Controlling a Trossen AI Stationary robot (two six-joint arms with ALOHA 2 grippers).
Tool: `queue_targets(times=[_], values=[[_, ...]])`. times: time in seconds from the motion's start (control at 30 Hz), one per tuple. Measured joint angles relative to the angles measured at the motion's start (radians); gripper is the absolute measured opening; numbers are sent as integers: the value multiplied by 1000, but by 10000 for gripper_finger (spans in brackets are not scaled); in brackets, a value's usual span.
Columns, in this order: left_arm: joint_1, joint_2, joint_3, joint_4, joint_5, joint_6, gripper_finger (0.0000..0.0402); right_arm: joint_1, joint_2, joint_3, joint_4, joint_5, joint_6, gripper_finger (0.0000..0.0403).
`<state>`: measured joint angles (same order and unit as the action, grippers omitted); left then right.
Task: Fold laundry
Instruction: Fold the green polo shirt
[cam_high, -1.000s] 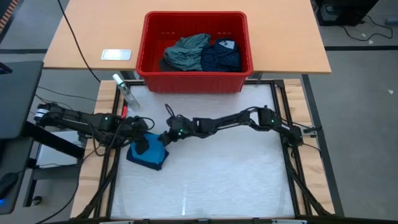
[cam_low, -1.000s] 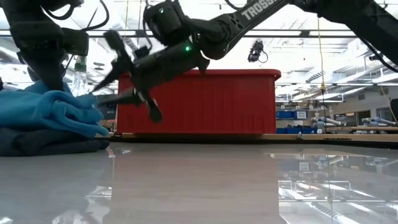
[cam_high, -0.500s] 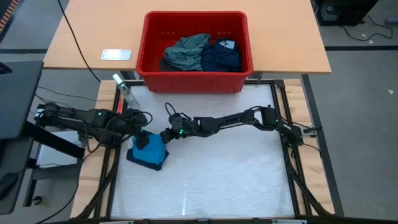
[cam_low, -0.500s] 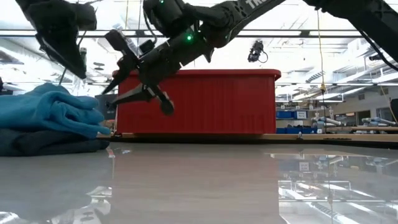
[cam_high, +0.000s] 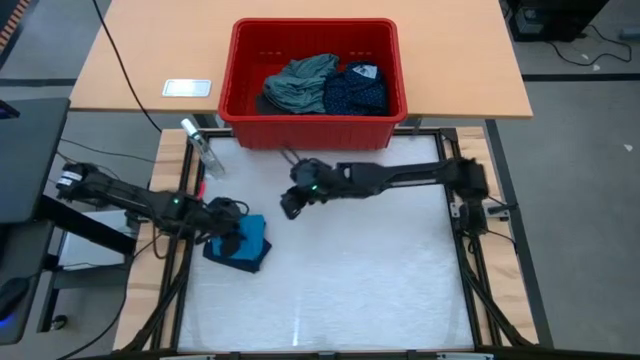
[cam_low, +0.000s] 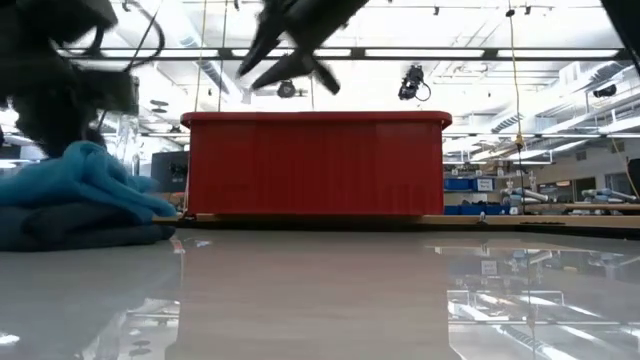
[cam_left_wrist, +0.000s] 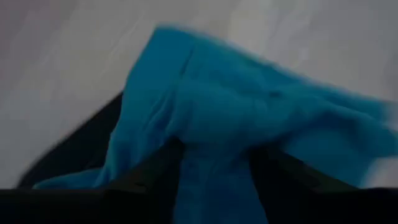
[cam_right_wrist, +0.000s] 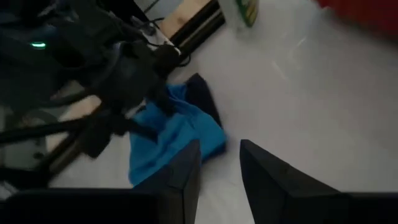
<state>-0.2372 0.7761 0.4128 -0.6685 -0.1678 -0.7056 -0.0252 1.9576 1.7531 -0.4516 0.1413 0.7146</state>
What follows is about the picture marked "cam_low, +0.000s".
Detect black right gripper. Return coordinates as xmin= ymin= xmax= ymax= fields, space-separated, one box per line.
xmin=236 ymin=0 xmax=372 ymax=96

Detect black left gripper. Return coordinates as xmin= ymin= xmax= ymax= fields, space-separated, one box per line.
xmin=10 ymin=59 xmax=107 ymax=159

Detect bright blue garment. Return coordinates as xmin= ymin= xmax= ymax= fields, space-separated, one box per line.
xmin=0 ymin=140 xmax=178 ymax=224

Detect plain dark navy garment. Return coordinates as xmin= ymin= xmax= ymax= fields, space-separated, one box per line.
xmin=0 ymin=201 xmax=177 ymax=253

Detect red plastic bin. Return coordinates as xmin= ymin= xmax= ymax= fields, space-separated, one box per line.
xmin=180 ymin=110 xmax=454 ymax=217

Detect black monitor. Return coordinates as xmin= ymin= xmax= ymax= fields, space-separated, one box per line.
xmin=151 ymin=150 xmax=190 ymax=194

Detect blue storage bins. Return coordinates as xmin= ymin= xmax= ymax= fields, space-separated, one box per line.
xmin=443 ymin=177 xmax=496 ymax=194

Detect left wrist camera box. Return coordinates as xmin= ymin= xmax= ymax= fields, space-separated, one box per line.
xmin=74 ymin=69 xmax=141 ymax=114

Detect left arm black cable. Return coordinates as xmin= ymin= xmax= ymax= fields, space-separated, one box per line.
xmin=89 ymin=0 xmax=167 ymax=74

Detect black hanging camera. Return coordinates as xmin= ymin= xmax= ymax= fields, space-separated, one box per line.
xmin=398 ymin=64 xmax=432 ymax=102

